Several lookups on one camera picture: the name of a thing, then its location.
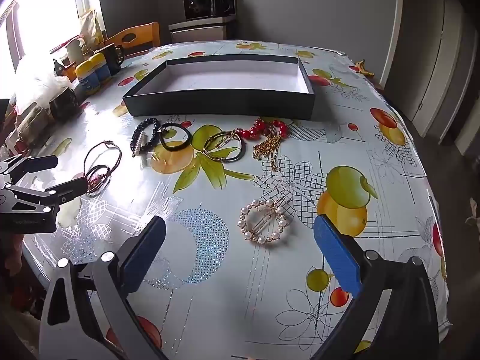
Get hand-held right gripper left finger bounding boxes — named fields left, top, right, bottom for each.
left=39, top=215, right=167, bottom=360

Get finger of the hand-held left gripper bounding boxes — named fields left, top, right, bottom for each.
left=0, top=155, right=59, bottom=184
left=0, top=178, right=88, bottom=212

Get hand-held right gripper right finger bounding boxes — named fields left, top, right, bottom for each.
left=313, top=214, right=439, bottom=360

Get thin silver bangle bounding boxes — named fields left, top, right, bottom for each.
left=87, top=164, right=112, bottom=196

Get thin brown cord bracelet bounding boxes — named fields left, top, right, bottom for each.
left=83, top=140, right=124, bottom=181

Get pearl ring hair clip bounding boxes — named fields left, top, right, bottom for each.
left=237, top=198, right=289, bottom=246

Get dark bead bracelet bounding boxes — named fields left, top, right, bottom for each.
left=130, top=118, right=161, bottom=157

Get black hair tie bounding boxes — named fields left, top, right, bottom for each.
left=159, top=123, right=193, bottom=153

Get red bead gold tassel bracelet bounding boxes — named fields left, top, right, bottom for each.
left=240, top=118, right=291, bottom=171

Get shallow white tray box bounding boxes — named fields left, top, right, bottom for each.
left=122, top=55, right=316, bottom=121

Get dark cup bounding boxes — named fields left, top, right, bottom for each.
left=49, top=87, right=80, bottom=121

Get white plastic bag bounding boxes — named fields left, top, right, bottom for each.
left=15, top=71, right=72, bottom=109

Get yellow lid bottle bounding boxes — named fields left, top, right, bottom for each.
left=87, top=52, right=111, bottom=81
left=75, top=64, right=101, bottom=94

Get fruit print tablecloth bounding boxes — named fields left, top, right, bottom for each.
left=22, top=39, right=449, bottom=360

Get white mug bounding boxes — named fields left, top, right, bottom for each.
left=66, top=37, right=85, bottom=64

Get black mug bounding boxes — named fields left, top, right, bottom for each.
left=98, top=43, right=125, bottom=76

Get yellow paper bag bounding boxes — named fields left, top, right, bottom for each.
left=78, top=9, right=104, bottom=46

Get window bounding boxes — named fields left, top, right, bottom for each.
left=0, top=0, right=98, bottom=72

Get wooden chair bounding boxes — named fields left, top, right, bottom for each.
left=104, top=22, right=161, bottom=59

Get bananas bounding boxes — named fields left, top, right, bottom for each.
left=354, top=59, right=376, bottom=77

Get grey cabinet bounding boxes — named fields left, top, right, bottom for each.
left=169, top=19, right=238, bottom=44

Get grey wardrobe door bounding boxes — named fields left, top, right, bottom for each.
left=382, top=0, right=480, bottom=158

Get black kettle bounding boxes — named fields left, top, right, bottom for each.
left=209, top=0, right=231, bottom=17

